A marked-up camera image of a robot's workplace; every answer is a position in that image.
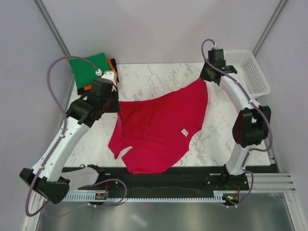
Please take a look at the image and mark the red t-shirt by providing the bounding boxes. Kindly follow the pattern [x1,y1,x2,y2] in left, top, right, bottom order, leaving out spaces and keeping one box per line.
[108,78,208,174]

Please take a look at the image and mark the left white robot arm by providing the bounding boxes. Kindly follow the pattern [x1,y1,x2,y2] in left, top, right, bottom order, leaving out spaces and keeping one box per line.
[20,91,120,204]

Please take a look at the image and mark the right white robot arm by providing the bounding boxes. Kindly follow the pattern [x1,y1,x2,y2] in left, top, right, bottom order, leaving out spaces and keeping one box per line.
[200,59,272,190]

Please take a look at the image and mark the folded black t-shirt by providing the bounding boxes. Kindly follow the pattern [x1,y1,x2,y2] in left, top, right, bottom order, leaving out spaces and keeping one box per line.
[77,58,119,96]

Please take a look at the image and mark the white plastic basket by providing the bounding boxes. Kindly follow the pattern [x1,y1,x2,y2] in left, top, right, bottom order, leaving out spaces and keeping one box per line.
[224,50,270,98]

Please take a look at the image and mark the folded green t-shirt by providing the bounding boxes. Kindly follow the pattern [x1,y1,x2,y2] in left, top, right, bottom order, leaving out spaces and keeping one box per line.
[69,52,110,89]

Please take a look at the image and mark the folded orange t-shirt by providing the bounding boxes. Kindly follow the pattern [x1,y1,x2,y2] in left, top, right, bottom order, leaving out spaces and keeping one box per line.
[83,58,119,91]

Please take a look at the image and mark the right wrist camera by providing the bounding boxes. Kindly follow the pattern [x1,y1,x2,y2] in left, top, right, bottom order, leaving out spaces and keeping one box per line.
[208,48,226,69]

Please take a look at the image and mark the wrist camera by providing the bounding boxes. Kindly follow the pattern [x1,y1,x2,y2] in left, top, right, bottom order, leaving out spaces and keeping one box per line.
[90,71,117,98]
[208,48,226,69]

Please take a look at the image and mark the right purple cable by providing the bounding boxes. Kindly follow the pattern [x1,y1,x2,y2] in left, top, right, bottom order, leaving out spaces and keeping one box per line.
[201,39,273,209]

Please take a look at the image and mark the purple cable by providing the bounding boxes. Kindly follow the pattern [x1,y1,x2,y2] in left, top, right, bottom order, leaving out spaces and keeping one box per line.
[25,55,102,218]
[201,39,273,209]

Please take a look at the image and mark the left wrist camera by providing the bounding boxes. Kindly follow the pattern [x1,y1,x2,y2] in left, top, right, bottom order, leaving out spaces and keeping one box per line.
[90,71,117,98]

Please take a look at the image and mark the right aluminium frame post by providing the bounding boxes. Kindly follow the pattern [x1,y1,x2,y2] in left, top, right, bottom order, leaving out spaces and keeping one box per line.
[252,0,289,56]

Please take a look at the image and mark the aluminium frame post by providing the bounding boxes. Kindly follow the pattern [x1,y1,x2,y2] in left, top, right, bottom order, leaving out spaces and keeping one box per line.
[252,0,289,56]
[33,0,70,56]

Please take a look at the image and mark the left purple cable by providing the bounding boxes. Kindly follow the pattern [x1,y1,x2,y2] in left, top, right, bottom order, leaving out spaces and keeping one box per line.
[25,55,102,218]

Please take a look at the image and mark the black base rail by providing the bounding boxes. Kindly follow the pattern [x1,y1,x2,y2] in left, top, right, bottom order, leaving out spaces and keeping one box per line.
[62,165,280,199]

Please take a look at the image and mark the white slotted cable duct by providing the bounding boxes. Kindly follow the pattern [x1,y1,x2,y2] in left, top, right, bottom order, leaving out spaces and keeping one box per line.
[63,191,239,203]

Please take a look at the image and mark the left aluminium frame post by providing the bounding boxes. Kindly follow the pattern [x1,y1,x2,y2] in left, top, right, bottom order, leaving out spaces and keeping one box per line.
[33,0,70,56]

